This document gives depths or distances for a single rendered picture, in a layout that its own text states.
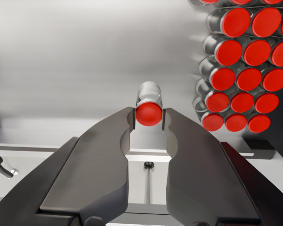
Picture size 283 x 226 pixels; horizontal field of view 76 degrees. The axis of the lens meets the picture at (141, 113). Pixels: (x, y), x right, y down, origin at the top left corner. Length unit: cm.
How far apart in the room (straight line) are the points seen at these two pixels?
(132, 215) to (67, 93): 93
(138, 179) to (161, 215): 60
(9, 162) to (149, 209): 127
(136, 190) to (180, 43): 161
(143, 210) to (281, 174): 90
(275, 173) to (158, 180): 140
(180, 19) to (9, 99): 23
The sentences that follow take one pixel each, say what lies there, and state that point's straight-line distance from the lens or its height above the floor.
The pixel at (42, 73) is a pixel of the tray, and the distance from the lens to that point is 25.
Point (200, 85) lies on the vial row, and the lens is 21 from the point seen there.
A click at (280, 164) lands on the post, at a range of 28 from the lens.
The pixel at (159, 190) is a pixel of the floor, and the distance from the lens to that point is 174.
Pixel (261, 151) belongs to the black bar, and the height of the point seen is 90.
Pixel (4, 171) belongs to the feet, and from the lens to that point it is 185.
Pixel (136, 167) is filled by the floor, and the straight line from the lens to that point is 154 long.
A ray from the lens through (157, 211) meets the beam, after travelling 111.
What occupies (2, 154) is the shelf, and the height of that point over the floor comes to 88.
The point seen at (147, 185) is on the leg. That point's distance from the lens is 123.
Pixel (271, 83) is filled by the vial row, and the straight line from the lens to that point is 20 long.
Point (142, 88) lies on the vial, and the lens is 16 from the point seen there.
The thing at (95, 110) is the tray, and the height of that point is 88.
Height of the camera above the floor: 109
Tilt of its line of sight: 62 degrees down
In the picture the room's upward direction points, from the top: 174 degrees counter-clockwise
